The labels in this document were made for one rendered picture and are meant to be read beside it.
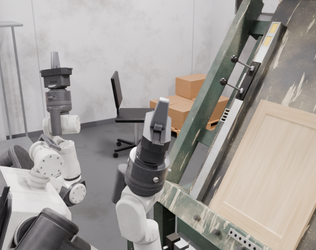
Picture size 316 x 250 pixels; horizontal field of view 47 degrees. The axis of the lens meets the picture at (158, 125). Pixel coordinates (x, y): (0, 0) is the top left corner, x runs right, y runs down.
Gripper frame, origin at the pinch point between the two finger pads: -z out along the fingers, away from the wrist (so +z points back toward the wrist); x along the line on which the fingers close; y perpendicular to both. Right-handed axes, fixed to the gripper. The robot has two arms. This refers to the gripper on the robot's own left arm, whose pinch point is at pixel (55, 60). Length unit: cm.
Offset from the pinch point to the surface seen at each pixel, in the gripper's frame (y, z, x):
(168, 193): -66, 65, 9
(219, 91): -92, 14, 32
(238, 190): -58, 60, 48
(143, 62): -385, -38, -167
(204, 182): -63, 58, 31
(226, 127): -72, 33, 41
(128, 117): -259, 35, -125
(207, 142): -81, 41, 27
